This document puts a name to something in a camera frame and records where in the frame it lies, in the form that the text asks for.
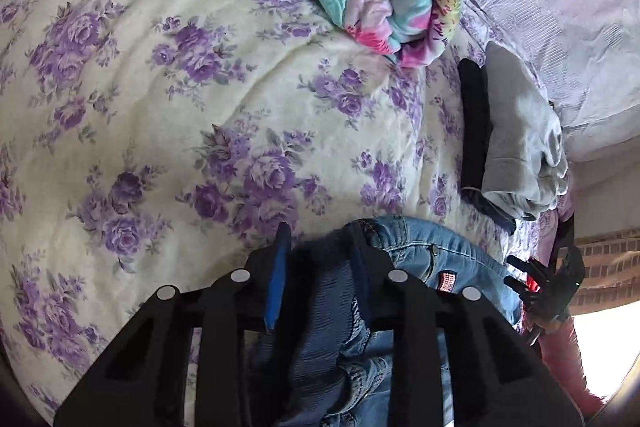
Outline blue denim jeans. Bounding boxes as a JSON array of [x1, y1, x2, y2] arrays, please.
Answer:
[[247, 215, 522, 426]]

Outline red jacket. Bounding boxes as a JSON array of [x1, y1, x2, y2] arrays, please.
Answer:
[[523, 277, 604, 419]]

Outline grey folded sweatpants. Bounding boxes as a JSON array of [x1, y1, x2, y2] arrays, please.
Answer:
[[482, 41, 568, 221]]

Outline dark navy folded pants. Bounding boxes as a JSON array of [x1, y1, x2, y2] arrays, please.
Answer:
[[458, 58, 516, 235]]

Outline purple floral bedspread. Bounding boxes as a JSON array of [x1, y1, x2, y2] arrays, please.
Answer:
[[1, 0, 538, 423]]

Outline lilac lace bed cover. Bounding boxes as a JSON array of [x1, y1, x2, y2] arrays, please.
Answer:
[[475, 0, 639, 161]]

